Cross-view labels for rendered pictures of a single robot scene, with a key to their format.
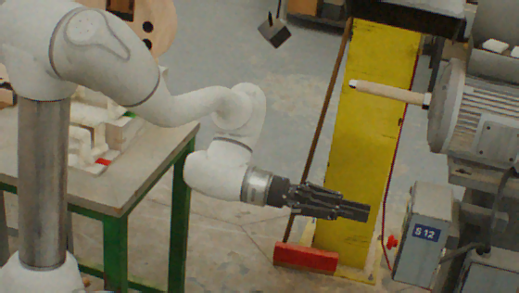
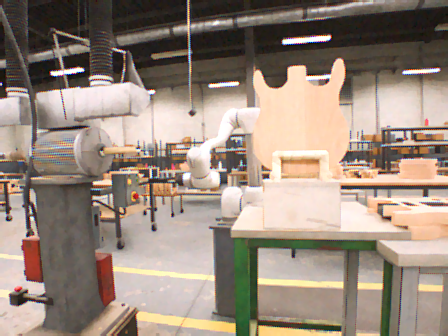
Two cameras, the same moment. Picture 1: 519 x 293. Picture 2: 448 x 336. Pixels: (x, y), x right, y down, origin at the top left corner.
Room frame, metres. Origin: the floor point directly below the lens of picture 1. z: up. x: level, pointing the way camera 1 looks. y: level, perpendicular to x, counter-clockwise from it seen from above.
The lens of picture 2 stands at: (2.77, 0.21, 1.19)
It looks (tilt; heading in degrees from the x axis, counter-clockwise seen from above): 3 degrees down; 180
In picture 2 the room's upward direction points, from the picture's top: 2 degrees counter-clockwise
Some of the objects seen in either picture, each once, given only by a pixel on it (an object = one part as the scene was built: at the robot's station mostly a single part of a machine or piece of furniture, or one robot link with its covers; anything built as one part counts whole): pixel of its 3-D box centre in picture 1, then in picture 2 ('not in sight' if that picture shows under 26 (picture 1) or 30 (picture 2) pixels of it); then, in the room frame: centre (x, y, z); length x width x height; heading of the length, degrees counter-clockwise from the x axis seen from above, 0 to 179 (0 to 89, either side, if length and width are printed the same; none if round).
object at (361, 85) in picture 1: (389, 92); (121, 150); (1.55, -0.30, 1.25); 0.18 x 0.03 x 0.03; 78
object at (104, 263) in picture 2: not in sight; (92, 273); (1.32, -0.63, 0.49); 0.25 x 0.12 x 0.37; 78
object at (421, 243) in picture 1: (446, 244); (114, 194); (1.27, -0.47, 0.99); 0.24 x 0.21 x 0.26; 78
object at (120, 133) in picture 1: (95, 120); not in sight; (1.69, 0.53, 0.98); 0.27 x 0.16 x 0.09; 78
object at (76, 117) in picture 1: (74, 117); not in sight; (1.58, 0.56, 1.04); 0.20 x 0.03 x 0.03; 77
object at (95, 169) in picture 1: (69, 152); not in sight; (1.54, 0.57, 0.94); 0.27 x 0.15 x 0.01; 78
